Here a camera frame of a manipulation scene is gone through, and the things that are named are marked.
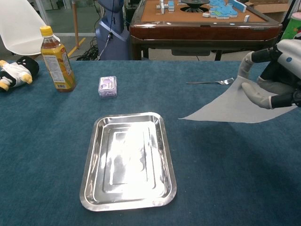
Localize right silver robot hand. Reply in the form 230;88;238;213
237;48;301;109

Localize white paper sheet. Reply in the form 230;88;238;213
178;74;298;124

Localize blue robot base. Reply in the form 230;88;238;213
95;0;130;61

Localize stainless steel tray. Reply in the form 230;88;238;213
79;111;177;212

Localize metal fork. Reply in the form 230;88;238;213
186;77;235;86

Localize green Pringles can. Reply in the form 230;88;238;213
279;12;301;41

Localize cardboard box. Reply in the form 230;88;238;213
246;0;292;14

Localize black tripod stand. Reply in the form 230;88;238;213
283;0;295;26

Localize brown mahjong table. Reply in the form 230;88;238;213
129;0;283;61

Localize blue mahjong tile pile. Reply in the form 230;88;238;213
202;0;247;19

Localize black mahjong table dome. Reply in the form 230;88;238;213
180;0;211;12

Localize standing mahjong tile cluster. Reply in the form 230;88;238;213
156;0;176;14

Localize clear purple card box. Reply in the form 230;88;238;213
97;75;119;99

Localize yellow-capped tea bottle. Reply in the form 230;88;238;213
39;25;77;93

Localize blue felt table cover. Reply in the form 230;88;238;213
0;60;301;226

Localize black and white plush doll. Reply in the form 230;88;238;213
0;56;40;92

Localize white chair wooden legs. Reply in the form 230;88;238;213
0;0;80;57

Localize black floor cable bundle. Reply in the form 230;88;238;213
76;36;104;61

